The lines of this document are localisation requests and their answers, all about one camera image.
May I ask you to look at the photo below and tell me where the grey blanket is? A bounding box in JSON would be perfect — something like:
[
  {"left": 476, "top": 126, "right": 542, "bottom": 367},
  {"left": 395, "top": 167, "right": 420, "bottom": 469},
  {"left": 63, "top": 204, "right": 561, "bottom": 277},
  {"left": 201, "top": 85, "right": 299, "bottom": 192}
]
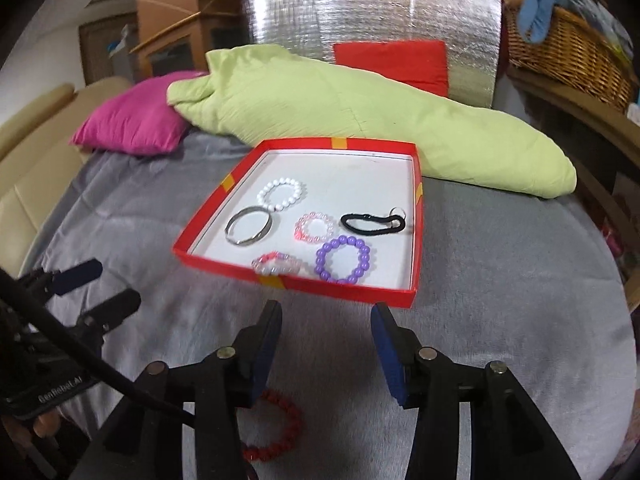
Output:
[{"left": 0, "top": 130, "right": 638, "bottom": 480}]

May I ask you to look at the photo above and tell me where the black cable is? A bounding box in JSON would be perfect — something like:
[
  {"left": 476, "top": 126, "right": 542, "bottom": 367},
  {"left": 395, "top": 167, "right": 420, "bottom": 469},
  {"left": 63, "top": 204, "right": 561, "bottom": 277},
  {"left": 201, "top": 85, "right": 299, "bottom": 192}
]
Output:
[{"left": 0, "top": 266, "right": 197, "bottom": 423}]

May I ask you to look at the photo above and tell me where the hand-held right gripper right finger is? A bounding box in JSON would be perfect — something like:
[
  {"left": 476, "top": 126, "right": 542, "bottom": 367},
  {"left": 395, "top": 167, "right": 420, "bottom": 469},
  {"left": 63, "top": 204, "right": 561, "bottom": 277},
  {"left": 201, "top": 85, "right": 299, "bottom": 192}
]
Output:
[{"left": 370, "top": 302, "right": 583, "bottom": 480}]

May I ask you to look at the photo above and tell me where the purple bead bracelet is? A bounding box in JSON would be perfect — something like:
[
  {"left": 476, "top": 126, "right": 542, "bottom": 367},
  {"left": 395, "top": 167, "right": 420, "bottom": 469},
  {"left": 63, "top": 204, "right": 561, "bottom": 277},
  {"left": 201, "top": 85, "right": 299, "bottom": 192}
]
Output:
[{"left": 315, "top": 235, "right": 373, "bottom": 283}]

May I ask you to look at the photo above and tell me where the red cushion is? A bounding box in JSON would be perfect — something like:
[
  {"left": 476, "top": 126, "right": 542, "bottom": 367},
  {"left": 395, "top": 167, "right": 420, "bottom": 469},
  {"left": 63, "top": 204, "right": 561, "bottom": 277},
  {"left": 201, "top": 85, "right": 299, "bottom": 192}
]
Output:
[{"left": 332, "top": 40, "right": 449, "bottom": 98}]

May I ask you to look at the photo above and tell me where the wooden shelf table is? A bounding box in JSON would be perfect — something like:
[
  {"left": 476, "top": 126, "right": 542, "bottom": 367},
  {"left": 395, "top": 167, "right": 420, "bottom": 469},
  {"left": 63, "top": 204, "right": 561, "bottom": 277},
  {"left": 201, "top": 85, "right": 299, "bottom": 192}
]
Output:
[{"left": 507, "top": 67, "right": 640, "bottom": 311}]

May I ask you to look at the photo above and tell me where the blue cloth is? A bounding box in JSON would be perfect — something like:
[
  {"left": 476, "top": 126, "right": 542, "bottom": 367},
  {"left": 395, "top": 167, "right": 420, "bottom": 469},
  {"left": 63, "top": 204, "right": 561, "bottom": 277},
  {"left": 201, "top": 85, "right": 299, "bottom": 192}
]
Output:
[{"left": 517, "top": 0, "right": 568, "bottom": 44}]

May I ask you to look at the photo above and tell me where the silver metal bangle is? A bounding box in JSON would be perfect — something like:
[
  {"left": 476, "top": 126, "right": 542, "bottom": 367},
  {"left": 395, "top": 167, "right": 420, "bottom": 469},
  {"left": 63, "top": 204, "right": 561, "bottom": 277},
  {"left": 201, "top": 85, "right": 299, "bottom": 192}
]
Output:
[{"left": 224, "top": 205, "right": 275, "bottom": 248}]

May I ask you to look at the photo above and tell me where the silver foil insulation board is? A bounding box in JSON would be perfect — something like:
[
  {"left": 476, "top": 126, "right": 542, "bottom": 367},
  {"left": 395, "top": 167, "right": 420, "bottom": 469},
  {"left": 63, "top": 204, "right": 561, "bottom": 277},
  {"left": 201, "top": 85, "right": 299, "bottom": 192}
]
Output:
[{"left": 241, "top": 0, "right": 502, "bottom": 109}]

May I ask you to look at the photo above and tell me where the magenta cushion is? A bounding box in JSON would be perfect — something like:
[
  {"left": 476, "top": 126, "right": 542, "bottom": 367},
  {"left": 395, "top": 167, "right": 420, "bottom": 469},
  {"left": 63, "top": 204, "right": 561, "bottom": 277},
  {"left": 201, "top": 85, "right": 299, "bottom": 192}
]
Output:
[{"left": 70, "top": 71, "right": 208, "bottom": 156}]

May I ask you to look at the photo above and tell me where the black hair tie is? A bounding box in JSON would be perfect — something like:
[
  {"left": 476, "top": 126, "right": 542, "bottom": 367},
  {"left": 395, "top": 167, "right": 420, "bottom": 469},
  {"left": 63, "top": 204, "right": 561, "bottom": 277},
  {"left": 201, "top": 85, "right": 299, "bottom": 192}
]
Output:
[{"left": 340, "top": 205, "right": 407, "bottom": 236}]

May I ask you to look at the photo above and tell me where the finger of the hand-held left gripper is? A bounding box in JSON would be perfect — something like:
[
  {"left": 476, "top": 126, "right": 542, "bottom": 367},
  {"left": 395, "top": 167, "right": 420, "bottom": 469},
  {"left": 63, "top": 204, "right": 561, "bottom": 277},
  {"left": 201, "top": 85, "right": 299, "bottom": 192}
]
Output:
[
  {"left": 80, "top": 288, "right": 142, "bottom": 333},
  {"left": 37, "top": 259, "right": 103, "bottom": 297}
]

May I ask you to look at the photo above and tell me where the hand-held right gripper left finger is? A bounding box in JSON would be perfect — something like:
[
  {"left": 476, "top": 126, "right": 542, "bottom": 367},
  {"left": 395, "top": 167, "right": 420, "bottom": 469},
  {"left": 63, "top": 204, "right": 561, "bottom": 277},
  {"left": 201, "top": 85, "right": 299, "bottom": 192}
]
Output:
[{"left": 102, "top": 300, "right": 284, "bottom": 480}]

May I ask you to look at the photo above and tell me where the wicker basket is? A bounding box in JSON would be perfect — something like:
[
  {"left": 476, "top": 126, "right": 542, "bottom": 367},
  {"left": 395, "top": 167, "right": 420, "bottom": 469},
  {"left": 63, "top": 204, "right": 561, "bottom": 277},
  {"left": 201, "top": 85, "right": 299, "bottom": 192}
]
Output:
[{"left": 502, "top": 5, "right": 638, "bottom": 113}]

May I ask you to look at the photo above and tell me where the pink bead bracelet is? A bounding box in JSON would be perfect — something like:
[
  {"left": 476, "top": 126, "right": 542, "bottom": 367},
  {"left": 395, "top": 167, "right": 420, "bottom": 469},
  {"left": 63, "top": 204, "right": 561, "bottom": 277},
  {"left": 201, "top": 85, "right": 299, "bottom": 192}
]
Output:
[{"left": 294, "top": 211, "right": 336, "bottom": 246}]

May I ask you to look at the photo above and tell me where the shallow red cardboard box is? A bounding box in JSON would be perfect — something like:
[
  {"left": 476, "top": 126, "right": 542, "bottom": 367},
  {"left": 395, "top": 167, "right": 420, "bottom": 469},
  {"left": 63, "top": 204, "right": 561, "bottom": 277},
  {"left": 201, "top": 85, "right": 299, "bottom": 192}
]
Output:
[{"left": 172, "top": 136, "right": 425, "bottom": 309}]

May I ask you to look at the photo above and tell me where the light green quilt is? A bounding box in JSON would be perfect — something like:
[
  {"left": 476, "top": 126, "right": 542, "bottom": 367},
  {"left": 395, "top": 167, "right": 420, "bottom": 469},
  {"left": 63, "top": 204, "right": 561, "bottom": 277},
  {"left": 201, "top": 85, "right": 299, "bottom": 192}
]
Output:
[{"left": 166, "top": 45, "right": 577, "bottom": 201}]

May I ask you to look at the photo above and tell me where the clear white bead bracelet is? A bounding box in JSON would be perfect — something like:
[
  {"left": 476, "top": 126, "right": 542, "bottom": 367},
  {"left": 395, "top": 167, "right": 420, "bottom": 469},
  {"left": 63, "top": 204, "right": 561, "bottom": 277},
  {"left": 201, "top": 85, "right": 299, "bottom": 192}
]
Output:
[{"left": 251, "top": 252, "right": 306, "bottom": 277}]

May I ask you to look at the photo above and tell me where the person's left hand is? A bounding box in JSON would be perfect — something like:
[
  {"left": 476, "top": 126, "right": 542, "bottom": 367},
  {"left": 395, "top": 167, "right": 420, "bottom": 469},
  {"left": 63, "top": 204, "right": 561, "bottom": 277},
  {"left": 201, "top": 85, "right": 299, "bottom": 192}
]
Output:
[{"left": 31, "top": 406, "right": 65, "bottom": 440}]

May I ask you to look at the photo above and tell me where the red bead bracelet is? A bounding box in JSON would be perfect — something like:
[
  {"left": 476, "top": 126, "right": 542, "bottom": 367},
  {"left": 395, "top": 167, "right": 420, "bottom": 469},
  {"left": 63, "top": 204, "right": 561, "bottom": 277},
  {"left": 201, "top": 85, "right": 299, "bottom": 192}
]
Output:
[{"left": 241, "top": 388, "right": 304, "bottom": 462}]

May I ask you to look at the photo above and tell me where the wooden cabinet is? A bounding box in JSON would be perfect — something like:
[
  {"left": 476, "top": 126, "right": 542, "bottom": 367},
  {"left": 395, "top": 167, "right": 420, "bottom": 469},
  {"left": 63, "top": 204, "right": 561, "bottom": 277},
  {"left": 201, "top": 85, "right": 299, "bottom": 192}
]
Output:
[{"left": 127, "top": 0, "right": 256, "bottom": 81}]

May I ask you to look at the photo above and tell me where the beige sofa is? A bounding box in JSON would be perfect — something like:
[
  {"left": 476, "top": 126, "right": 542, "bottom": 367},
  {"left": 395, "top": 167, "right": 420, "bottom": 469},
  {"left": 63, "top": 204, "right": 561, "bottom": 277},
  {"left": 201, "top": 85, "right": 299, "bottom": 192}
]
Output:
[{"left": 0, "top": 76, "right": 133, "bottom": 281}]

